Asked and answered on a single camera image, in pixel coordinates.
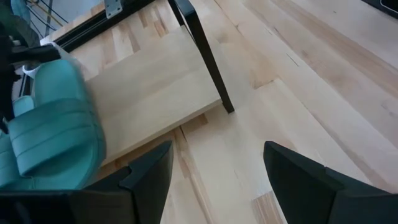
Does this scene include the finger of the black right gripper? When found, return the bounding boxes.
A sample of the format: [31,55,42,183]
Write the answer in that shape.
[8,44,62,65]

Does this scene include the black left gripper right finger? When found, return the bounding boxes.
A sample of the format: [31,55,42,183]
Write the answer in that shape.
[263,141,398,224]

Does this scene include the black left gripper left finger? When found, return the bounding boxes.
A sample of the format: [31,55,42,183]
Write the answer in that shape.
[0,139,174,224]

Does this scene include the snake plant in white pot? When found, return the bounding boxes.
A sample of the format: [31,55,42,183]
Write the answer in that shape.
[0,0,43,79]

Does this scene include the wooden shoe rack board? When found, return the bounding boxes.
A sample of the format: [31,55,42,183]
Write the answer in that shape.
[83,0,236,167]

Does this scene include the black aluminium table frame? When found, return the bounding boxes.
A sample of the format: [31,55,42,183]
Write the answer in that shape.
[51,0,156,53]

